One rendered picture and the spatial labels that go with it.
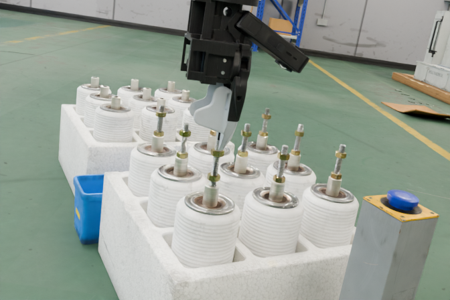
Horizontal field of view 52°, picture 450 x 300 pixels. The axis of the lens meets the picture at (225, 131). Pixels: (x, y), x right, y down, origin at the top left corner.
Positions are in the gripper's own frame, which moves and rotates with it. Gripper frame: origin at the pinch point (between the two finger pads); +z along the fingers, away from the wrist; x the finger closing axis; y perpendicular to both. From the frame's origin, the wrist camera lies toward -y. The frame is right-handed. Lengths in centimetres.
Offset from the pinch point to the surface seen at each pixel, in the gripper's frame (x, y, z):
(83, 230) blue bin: -30.9, 19.6, 31.9
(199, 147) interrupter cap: -25.6, -1.8, 9.7
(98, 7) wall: -656, 42, 11
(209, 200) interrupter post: 1.0, 1.2, 9.1
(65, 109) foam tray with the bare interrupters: -75, 29, 17
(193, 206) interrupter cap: 1.6, 3.6, 9.8
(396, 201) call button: 12.7, -20.5, 2.7
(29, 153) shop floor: -86, 39, 35
